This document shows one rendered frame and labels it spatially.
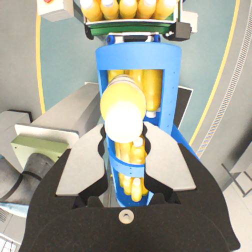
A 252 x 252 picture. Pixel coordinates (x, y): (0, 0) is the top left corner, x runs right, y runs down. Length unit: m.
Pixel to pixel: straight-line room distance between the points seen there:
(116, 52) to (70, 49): 1.38
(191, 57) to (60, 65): 1.68
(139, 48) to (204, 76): 1.65
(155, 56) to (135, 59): 0.05
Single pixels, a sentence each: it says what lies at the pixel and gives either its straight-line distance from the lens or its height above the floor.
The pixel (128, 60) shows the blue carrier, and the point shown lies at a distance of 0.31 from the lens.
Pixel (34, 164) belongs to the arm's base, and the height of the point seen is 1.26.
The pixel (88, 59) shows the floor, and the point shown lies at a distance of 1.59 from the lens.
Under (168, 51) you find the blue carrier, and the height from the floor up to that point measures 1.22.
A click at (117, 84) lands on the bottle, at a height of 1.38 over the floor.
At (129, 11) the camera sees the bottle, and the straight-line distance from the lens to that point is 0.53.
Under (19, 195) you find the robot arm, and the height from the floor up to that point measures 1.39.
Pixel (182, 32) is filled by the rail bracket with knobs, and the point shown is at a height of 1.00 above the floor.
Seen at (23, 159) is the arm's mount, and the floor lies 1.21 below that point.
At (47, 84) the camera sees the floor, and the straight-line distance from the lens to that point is 1.87.
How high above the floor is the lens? 1.53
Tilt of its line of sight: 61 degrees down
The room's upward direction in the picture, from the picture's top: 177 degrees clockwise
